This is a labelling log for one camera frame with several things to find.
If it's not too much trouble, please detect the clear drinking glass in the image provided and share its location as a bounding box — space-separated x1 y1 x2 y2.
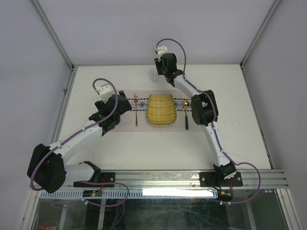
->
149 69 159 83

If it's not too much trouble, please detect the patterned white placemat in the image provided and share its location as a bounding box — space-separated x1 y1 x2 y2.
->
113 90 201 132

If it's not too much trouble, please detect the rose gold fork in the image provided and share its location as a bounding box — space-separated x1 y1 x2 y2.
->
134 93 139 127

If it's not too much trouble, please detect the gold spoon green handle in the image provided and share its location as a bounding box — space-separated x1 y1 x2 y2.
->
182 101 189 130

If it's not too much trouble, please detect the yellow woven pattern plate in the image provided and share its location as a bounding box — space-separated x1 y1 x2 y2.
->
146 94 177 127

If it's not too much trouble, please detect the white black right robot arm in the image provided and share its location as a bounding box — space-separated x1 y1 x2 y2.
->
154 51 236 185

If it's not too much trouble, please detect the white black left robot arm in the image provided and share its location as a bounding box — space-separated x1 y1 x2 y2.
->
27 91 132 193

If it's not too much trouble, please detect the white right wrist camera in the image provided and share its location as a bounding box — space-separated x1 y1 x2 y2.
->
154 46 168 61

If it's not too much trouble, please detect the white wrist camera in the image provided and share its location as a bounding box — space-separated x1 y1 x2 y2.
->
94 83 114 103
154 46 168 61

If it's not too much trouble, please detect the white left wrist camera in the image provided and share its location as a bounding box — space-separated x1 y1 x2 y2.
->
94 83 114 103

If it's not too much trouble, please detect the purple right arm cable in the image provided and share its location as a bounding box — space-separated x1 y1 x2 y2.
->
155 38 261 205

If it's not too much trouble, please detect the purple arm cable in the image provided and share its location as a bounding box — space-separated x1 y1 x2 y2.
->
155 38 261 205
30 79 130 230

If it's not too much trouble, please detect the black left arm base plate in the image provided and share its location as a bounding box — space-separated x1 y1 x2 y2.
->
73 172 116 188

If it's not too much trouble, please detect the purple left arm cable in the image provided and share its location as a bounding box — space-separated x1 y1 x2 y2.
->
30 79 130 230

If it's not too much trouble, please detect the left aluminium frame post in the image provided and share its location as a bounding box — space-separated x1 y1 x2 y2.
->
29 0 74 70

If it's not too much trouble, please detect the aluminium frame post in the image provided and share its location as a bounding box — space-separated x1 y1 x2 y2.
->
29 0 74 70
240 0 282 69

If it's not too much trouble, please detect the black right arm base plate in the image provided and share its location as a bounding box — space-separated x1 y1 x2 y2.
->
199 172 243 188

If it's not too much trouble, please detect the white slotted cable duct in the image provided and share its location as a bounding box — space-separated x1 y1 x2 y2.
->
40 188 218 199

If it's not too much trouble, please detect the right aluminium frame post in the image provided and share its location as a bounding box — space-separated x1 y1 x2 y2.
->
240 0 282 69

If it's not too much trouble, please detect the aluminium front mounting rail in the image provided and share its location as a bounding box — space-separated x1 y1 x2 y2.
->
30 169 287 192

